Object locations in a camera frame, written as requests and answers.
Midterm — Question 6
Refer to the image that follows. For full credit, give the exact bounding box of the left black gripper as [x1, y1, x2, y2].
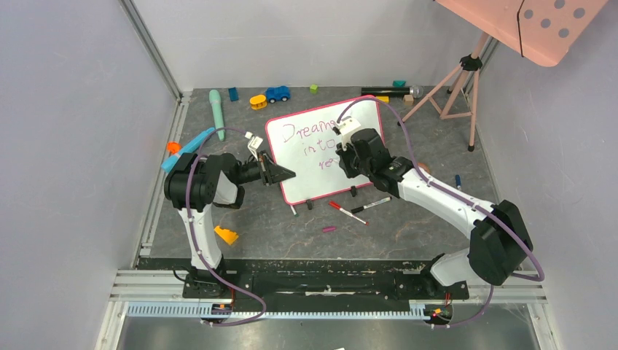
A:
[234, 150, 294, 186]

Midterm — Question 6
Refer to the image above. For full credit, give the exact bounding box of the pink framed whiteboard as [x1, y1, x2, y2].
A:
[265, 98, 383, 205]

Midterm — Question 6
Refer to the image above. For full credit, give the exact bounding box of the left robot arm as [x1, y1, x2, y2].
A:
[164, 151, 296, 298]

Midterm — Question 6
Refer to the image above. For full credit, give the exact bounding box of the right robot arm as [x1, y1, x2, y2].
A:
[335, 127, 533, 298]

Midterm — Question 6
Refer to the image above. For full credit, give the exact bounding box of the red whiteboard marker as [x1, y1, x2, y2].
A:
[329, 201, 369, 226]

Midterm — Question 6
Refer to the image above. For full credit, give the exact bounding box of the black rainbow marker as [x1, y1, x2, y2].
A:
[351, 196, 392, 214]

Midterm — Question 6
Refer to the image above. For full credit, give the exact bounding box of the orange semicircle toy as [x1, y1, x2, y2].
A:
[418, 163, 430, 173]

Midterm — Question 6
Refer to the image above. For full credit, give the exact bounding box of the yellow oval toy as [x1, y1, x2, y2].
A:
[249, 94, 268, 110]

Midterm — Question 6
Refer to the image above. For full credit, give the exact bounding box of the orange wedge block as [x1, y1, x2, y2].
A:
[214, 225, 239, 246]

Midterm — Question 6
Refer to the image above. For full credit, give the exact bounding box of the wooden cube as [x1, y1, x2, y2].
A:
[402, 95, 415, 106]

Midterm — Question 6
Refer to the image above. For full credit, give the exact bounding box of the blue toy car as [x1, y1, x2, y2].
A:
[265, 85, 291, 104]

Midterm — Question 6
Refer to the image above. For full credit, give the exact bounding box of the blue toy crayon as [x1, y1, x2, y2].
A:
[160, 128, 215, 173]

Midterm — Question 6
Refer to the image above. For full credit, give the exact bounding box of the dark blue block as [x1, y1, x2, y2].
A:
[228, 87, 240, 102]

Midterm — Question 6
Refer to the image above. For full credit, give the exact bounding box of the mint green toy stick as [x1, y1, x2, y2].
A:
[208, 90, 225, 141]

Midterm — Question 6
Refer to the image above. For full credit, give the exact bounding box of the orange small toy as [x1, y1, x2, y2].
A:
[166, 141, 182, 155]

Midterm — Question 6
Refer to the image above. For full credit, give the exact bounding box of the pink tripod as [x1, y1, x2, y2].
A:
[399, 32, 489, 152]

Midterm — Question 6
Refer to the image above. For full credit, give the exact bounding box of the pink perforated panel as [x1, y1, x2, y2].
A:
[437, 0, 608, 67]

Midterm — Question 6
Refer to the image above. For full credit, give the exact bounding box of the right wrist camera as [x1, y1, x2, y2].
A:
[332, 117, 362, 150]

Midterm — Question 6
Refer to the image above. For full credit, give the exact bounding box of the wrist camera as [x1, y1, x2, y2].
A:
[332, 117, 362, 150]
[245, 131, 263, 160]

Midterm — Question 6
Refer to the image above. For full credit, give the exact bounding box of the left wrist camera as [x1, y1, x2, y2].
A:
[245, 131, 263, 160]

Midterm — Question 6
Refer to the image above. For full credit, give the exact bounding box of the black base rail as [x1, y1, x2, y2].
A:
[137, 258, 469, 315]

